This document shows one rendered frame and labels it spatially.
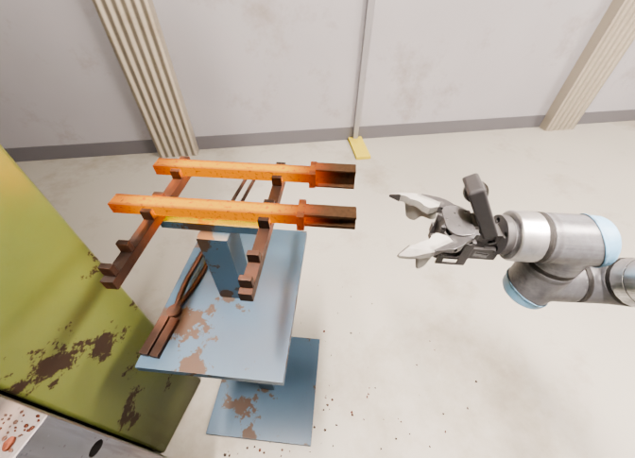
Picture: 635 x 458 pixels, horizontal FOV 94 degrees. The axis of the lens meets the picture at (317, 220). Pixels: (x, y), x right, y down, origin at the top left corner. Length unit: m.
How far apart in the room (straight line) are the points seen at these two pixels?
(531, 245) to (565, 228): 0.06
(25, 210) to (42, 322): 0.22
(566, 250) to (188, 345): 0.72
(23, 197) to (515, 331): 1.82
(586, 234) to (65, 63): 2.78
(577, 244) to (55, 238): 0.92
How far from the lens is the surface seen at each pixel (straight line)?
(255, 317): 0.72
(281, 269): 0.78
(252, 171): 0.62
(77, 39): 2.67
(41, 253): 0.74
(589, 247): 0.65
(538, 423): 1.66
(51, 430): 0.62
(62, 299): 0.80
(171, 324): 0.75
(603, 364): 1.96
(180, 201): 0.59
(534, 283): 0.71
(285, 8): 2.37
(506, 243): 0.59
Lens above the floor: 1.39
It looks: 45 degrees down
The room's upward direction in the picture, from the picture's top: 1 degrees clockwise
